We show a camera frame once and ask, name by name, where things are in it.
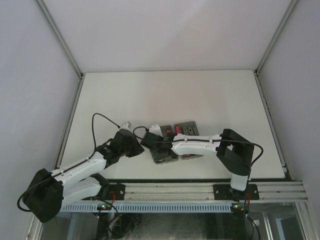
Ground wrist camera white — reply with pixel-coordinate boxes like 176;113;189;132
148;124;163;137
119;121;132;132

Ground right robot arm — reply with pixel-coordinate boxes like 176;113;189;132
140;129;255;200

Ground left black cable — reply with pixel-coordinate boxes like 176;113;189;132
16;112;121;213

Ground aluminium frame post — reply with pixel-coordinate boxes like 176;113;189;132
253;0;301;161
34;0;84;161

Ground red black pliers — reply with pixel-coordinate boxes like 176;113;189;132
188;126;196;136

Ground grey slotted cable duct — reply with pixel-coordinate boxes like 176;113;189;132
60;202;232;213

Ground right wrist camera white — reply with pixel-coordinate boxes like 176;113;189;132
148;124;163;137

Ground black cable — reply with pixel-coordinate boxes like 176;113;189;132
16;112;121;213
132;125;265;181

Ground left aluminium frame post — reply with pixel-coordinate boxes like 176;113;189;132
34;0;84;161

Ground right aluminium frame post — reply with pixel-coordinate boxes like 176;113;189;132
253;0;301;161

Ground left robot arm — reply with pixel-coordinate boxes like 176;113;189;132
18;129;144;223

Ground grey plastic tool case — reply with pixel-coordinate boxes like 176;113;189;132
151;120;205;165

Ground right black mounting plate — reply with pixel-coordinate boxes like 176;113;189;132
213;183;260;202

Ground red screwdriver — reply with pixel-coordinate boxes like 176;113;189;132
175;125;181;134

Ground right black cable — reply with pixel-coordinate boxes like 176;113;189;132
132;125;265;181

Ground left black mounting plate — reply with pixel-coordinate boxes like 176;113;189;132
96;183;126;201

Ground black mounting plate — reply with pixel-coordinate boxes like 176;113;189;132
213;183;260;202
96;183;126;201

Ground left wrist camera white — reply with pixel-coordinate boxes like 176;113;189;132
119;121;132;132

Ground aluminium front rail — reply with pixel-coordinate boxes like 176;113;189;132
117;181;308;203

